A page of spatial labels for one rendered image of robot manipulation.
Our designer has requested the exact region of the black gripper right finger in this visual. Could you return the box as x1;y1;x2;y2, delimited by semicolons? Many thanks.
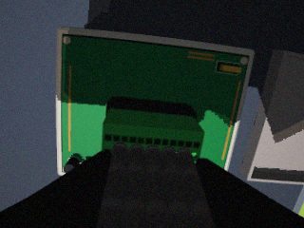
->
195;159;304;228

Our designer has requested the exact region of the green circuit board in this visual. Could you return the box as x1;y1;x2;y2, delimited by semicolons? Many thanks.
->
61;35;248;168

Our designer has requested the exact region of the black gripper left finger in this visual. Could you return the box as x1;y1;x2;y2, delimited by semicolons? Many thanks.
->
0;151;111;228

